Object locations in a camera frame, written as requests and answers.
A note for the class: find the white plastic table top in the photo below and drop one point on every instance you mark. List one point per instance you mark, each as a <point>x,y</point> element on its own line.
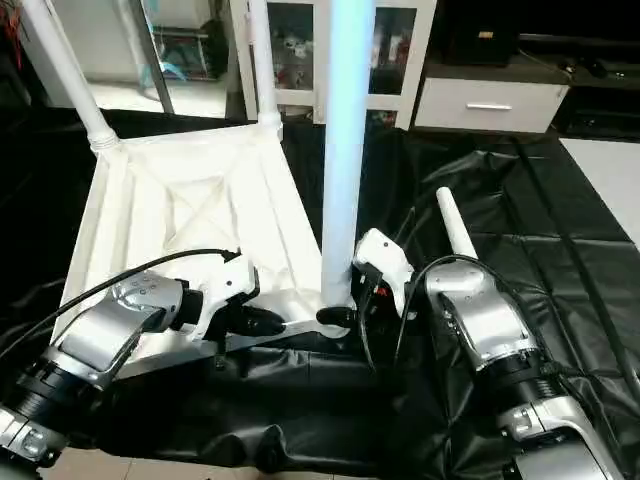
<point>175,200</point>

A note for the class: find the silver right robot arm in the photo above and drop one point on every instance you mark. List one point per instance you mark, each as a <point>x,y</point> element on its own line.
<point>485,320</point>

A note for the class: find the black mat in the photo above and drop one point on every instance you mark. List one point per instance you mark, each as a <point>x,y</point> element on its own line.
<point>525,190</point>

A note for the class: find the white drawer unit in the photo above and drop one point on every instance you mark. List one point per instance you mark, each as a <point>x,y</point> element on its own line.
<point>490,107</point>

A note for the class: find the white glass-door cabinet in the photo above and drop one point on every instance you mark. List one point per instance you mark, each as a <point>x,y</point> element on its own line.
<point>300,65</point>

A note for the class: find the light blue plastic stand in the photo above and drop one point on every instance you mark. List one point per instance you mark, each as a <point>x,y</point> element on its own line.
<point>167,67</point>

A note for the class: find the black box with orange label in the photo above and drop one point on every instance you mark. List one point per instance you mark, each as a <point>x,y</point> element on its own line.
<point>480,35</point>

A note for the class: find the black TV stand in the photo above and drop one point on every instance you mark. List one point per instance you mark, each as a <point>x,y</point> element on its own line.
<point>585,65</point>

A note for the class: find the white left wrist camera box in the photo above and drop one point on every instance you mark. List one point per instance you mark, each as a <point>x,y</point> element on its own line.
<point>225,285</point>

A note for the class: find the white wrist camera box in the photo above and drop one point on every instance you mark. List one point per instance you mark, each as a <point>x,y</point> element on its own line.
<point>225,285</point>
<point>385,260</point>

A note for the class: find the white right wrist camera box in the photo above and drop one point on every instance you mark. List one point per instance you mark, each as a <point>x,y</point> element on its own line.
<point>385,260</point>

